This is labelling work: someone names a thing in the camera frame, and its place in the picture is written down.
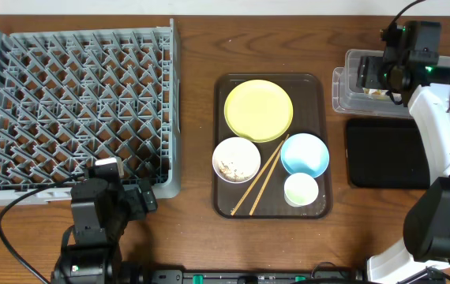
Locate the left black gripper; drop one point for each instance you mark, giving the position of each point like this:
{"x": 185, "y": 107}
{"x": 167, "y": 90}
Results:
{"x": 142, "y": 198}

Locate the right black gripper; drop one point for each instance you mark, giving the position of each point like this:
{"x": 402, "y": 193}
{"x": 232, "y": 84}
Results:
{"x": 365, "y": 72}

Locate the green snack wrapper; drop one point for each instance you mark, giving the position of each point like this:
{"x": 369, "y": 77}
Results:
{"x": 374, "y": 93}

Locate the white bowl with food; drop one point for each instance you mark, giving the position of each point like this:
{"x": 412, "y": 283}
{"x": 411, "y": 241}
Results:
{"x": 236, "y": 160}

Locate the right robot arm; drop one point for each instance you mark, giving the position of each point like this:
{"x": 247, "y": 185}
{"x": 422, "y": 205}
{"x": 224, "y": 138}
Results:
{"x": 425, "y": 245}

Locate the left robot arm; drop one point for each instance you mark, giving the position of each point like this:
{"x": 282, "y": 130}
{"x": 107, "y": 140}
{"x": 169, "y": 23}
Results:
{"x": 101, "y": 211}

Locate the black waste tray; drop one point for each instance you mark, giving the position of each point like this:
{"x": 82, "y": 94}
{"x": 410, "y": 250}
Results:
{"x": 385, "y": 153}

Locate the grey dishwasher rack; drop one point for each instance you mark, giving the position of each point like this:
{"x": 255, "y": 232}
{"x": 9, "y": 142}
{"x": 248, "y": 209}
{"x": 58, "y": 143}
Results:
{"x": 71, "y": 98}

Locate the clear plastic bin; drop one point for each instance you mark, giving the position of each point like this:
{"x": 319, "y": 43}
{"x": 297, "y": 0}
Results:
{"x": 347, "y": 98}

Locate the right wooden chopstick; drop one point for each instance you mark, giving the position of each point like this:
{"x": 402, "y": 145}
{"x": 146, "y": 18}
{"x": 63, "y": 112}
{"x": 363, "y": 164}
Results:
{"x": 265, "y": 183}

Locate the wooden chopstick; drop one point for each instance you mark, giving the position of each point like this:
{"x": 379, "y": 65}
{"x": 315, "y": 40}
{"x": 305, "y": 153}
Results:
{"x": 265, "y": 183}
{"x": 261, "y": 171}

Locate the left wooden chopstick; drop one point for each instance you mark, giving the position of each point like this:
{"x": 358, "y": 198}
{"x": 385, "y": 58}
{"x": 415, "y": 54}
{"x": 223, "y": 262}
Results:
{"x": 261, "y": 171}

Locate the light blue bowl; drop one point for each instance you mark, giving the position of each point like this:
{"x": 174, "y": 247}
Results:
{"x": 305, "y": 153}

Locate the dark brown serving tray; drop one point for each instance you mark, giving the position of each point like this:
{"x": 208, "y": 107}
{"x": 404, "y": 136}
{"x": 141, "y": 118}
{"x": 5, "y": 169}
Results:
{"x": 307, "y": 96}

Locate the yellow round plate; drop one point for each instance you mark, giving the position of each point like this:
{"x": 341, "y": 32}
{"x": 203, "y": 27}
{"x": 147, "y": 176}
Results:
{"x": 258, "y": 110}

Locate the small white cup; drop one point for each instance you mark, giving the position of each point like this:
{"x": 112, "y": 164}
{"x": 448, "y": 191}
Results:
{"x": 300, "y": 190}

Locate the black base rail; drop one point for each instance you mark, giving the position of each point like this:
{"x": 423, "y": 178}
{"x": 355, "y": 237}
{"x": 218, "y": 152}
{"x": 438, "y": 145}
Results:
{"x": 333, "y": 275}

